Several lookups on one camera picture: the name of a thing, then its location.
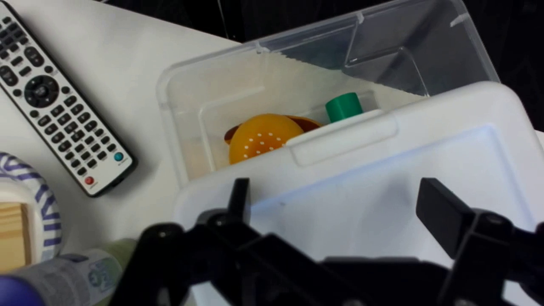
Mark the small blue capped bottle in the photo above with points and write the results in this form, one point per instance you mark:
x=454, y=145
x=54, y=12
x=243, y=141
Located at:
x=73, y=279

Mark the white plastic box lid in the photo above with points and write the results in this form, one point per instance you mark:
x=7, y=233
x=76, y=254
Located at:
x=350, y=187

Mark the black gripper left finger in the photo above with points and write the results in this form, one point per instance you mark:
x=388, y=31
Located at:
x=238, y=199

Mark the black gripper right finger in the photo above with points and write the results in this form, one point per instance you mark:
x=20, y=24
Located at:
x=444, y=214

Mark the clear plastic storage box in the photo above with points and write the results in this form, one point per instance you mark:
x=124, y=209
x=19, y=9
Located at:
x=389, y=55

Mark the black tv remote control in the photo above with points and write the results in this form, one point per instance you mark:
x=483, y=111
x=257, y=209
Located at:
x=63, y=118

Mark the green plastic cylinder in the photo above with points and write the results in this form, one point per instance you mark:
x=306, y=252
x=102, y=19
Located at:
x=343, y=106

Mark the orange perforated ball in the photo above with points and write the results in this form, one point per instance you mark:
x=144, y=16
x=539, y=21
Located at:
x=262, y=135

